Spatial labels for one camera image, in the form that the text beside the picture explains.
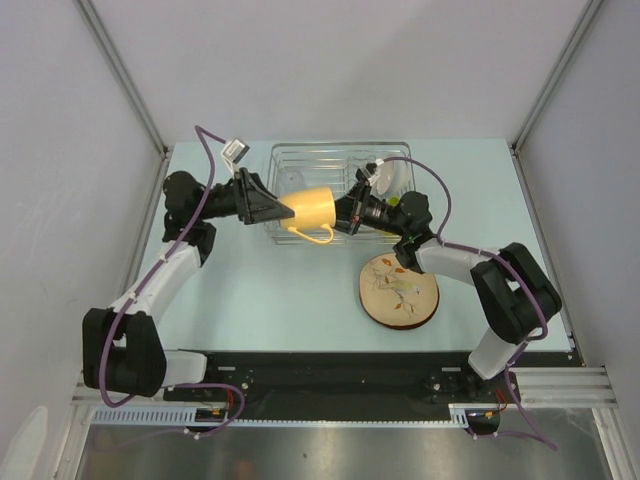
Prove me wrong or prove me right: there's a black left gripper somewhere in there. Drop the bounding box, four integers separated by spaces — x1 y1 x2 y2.
196 169 297 226

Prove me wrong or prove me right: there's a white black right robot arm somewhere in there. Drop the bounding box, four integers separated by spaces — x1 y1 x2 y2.
335 181 562 401

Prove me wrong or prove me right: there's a light blue cable duct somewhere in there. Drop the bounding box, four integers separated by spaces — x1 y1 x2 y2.
92 406 197 426

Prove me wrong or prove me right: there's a beige bird pattern plate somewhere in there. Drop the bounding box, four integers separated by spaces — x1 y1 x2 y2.
358 253 440 330

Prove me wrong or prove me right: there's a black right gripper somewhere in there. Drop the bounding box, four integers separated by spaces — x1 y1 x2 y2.
311 182 408 237

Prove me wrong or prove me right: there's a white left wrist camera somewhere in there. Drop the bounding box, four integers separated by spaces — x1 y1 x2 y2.
221 138 250 175

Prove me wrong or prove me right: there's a white bowl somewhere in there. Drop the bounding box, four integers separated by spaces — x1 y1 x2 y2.
374 159 410 198

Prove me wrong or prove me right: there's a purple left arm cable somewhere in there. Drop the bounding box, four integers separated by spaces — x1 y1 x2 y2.
98 124 246 441

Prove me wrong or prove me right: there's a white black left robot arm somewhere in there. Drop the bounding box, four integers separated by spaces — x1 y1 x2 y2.
82 168 294 408

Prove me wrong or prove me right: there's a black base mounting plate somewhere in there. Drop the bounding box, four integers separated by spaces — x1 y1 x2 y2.
163 352 579 422

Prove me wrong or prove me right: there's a clear glass cup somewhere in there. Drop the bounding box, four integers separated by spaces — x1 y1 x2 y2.
275 168 308 198

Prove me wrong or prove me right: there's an aluminium frame post right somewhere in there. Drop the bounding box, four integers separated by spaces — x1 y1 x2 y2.
510 0 606 155

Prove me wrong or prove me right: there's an aluminium frame post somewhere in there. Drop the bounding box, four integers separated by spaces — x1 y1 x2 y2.
72 0 168 157
510 0 606 155

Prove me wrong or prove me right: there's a cream yellow handled mug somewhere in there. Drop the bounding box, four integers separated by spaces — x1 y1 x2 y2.
279 186 336 245

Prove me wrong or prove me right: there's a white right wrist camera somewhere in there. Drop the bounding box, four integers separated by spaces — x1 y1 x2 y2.
356 158 385 186

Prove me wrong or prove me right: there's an aluminium frame post left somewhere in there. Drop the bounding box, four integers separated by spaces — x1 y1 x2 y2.
72 0 168 157

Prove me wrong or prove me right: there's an aluminium front rail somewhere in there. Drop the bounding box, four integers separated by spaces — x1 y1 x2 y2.
514 367 617 409

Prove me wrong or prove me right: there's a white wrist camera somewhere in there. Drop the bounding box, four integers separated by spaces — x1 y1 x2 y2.
221 138 250 175
356 158 385 186

